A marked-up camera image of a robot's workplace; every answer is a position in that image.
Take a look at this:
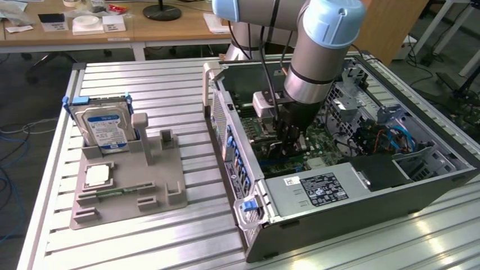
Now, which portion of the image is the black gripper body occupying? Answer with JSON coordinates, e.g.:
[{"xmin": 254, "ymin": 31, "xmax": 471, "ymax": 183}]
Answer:
[{"xmin": 275, "ymin": 101, "xmax": 321, "ymax": 133}]

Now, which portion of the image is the CPU socket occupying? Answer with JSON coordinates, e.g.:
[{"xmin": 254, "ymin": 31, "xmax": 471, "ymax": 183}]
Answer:
[{"xmin": 258, "ymin": 115, "xmax": 279, "ymax": 134}]

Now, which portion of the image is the green motherboard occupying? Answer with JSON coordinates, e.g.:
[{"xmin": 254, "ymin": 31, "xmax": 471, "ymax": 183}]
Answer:
[{"xmin": 229, "ymin": 95, "xmax": 350, "ymax": 179}]

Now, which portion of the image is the small silver heatsink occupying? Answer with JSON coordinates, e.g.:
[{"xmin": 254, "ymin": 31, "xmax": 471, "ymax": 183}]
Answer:
[{"xmin": 306, "ymin": 157, "xmax": 327, "ymax": 170}]

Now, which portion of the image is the metal disk bay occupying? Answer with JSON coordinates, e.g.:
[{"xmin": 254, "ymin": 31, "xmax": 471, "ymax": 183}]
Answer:
[{"xmin": 325, "ymin": 81, "xmax": 381, "ymax": 133}]

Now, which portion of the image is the grey power supply unit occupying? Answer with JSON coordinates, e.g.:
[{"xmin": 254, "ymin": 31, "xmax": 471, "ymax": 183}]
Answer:
[{"xmin": 262, "ymin": 163, "xmax": 374, "ymax": 223}]

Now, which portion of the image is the blue case latch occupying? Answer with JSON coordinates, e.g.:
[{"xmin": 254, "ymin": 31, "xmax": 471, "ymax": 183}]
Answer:
[{"xmin": 243, "ymin": 198, "xmax": 262, "ymax": 213}]

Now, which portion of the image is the open black PC case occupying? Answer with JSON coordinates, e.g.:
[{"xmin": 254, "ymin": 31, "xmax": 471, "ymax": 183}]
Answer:
[{"xmin": 202, "ymin": 50, "xmax": 480, "ymax": 264}]

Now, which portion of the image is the stack of white papers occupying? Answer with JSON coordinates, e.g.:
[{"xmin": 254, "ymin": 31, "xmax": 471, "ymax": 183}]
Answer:
[{"xmin": 202, "ymin": 12, "xmax": 234, "ymax": 35}]

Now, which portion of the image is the wooden cabinet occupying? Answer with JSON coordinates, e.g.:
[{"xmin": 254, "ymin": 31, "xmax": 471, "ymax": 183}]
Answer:
[{"xmin": 349, "ymin": 0, "xmax": 431, "ymax": 65}]

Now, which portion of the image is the grey parts rack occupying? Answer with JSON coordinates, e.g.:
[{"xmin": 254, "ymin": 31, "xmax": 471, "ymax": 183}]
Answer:
[{"xmin": 67, "ymin": 112, "xmax": 189, "ymax": 231}]

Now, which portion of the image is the black floor stand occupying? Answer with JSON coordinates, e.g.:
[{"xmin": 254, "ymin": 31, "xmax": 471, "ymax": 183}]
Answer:
[{"xmin": 435, "ymin": 70, "xmax": 480, "ymax": 124}]

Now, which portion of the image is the hard disk in blue caddy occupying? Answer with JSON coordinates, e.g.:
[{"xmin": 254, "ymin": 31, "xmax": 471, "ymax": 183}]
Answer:
[{"xmin": 61, "ymin": 94, "xmax": 139, "ymax": 155}]

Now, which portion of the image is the green RAM stick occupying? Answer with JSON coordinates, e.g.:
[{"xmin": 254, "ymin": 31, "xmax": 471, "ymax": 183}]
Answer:
[{"xmin": 94, "ymin": 187, "xmax": 139, "ymax": 198}]

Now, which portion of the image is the black round lamp base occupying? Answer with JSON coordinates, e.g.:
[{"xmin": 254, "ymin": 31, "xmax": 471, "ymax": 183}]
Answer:
[{"xmin": 142, "ymin": 0, "xmax": 183, "ymax": 22}]

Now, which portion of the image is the silver CPU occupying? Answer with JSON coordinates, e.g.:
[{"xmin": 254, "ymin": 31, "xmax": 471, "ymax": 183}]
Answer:
[{"xmin": 83, "ymin": 165, "xmax": 114, "ymax": 188}]

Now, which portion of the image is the white box with tape roll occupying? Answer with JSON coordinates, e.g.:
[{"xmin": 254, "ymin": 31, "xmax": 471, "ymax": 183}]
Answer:
[{"xmin": 71, "ymin": 15, "xmax": 107, "ymax": 36}]

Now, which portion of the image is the black chair base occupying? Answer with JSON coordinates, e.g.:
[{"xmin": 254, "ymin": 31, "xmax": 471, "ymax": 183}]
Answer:
[{"xmin": 21, "ymin": 49, "xmax": 114, "ymax": 84}]

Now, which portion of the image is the black and white labelled box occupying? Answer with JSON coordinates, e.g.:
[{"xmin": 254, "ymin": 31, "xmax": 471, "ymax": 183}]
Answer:
[{"xmin": 38, "ymin": 13, "xmax": 70, "ymax": 33}]

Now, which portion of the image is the wooden desk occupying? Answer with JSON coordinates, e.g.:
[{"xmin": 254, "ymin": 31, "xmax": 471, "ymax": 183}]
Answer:
[{"xmin": 0, "ymin": 0, "xmax": 339, "ymax": 54}]

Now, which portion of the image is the clear plastic bag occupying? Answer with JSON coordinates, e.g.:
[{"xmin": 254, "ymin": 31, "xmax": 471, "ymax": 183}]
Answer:
[{"xmin": 0, "ymin": 0, "xmax": 35, "ymax": 26}]

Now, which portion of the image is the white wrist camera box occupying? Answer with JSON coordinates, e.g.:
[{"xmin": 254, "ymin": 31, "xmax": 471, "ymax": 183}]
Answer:
[{"xmin": 253, "ymin": 91, "xmax": 281, "ymax": 118}]

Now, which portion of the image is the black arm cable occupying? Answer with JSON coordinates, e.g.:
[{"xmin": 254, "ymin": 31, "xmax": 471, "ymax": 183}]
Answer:
[{"xmin": 227, "ymin": 19, "xmax": 294, "ymax": 133}]

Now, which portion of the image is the red wire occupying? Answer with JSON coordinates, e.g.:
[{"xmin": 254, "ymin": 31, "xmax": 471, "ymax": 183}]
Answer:
[{"xmin": 375, "ymin": 129, "xmax": 389, "ymax": 153}]

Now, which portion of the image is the beige card retention bracket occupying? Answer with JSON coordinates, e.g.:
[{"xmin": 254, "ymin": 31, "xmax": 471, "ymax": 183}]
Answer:
[{"xmin": 202, "ymin": 62, "xmax": 223, "ymax": 108}]

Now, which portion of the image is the black power cable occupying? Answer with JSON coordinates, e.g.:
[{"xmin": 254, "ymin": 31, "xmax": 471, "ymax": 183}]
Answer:
[{"xmin": 351, "ymin": 44, "xmax": 381, "ymax": 61}]

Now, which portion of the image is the blue wire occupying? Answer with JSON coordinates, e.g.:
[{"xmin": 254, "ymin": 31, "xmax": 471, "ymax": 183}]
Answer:
[{"xmin": 389, "ymin": 125, "xmax": 418, "ymax": 154}]

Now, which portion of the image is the white table frame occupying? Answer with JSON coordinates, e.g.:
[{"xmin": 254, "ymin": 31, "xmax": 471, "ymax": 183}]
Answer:
[{"xmin": 409, "ymin": 0, "xmax": 480, "ymax": 77}]

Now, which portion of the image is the white floor cable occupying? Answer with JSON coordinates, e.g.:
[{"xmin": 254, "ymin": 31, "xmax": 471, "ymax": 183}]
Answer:
[{"xmin": 0, "ymin": 117, "xmax": 61, "ymax": 135}]

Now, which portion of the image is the blue floor cable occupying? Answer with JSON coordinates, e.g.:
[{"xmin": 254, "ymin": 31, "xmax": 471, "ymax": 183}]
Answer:
[{"xmin": 0, "ymin": 132, "xmax": 33, "ymax": 246}]

